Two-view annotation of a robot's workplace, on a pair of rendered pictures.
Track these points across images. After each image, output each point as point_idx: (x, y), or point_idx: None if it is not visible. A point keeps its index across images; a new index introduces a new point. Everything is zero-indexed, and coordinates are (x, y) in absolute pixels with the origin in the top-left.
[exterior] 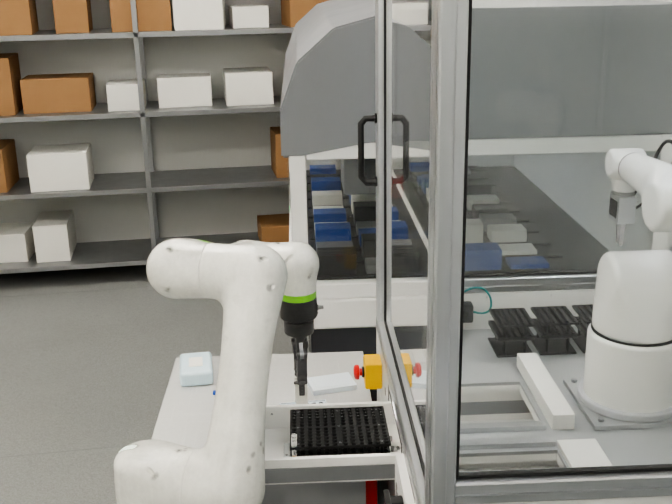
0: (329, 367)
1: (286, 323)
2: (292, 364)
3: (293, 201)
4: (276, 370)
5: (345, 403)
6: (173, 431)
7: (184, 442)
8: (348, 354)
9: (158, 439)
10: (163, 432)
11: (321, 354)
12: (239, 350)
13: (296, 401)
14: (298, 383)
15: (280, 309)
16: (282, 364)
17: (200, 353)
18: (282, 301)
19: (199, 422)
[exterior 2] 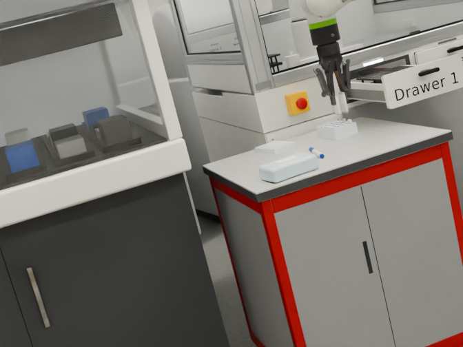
0: (241, 160)
1: (336, 43)
2: (243, 166)
3: (156, 36)
4: (258, 165)
5: (359, 82)
6: (395, 143)
7: (406, 136)
8: (211, 164)
9: (412, 140)
10: (400, 143)
11: (216, 169)
12: None
13: (347, 107)
14: (350, 86)
15: (333, 33)
16: (245, 168)
17: (266, 165)
18: (335, 24)
19: (372, 144)
